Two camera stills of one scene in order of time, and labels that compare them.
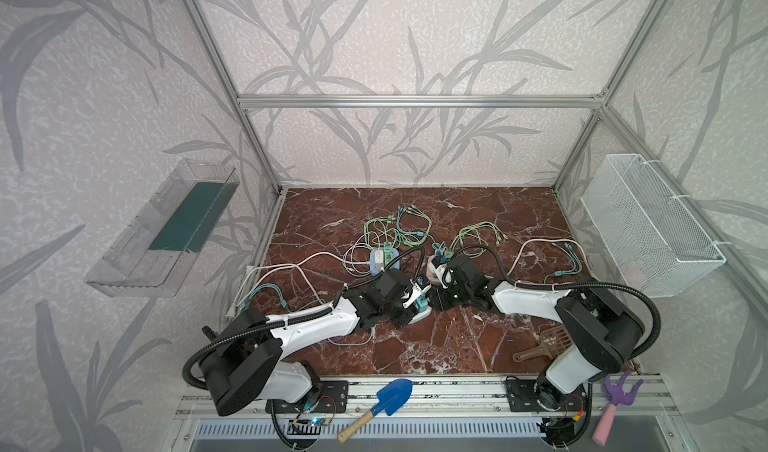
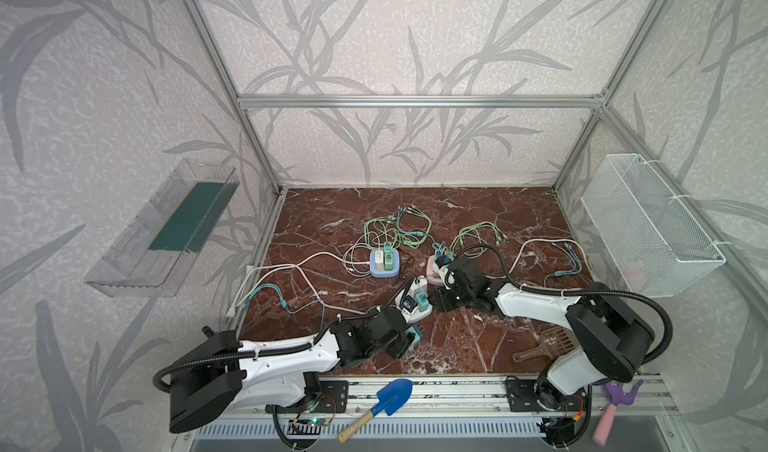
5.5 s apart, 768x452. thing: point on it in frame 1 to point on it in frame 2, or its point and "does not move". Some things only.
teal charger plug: x=422 y=304 does not move
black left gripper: x=405 y=307 to x=399 y=320
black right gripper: x=452 y=281 does not move
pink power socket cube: x=435 y=275 does not move
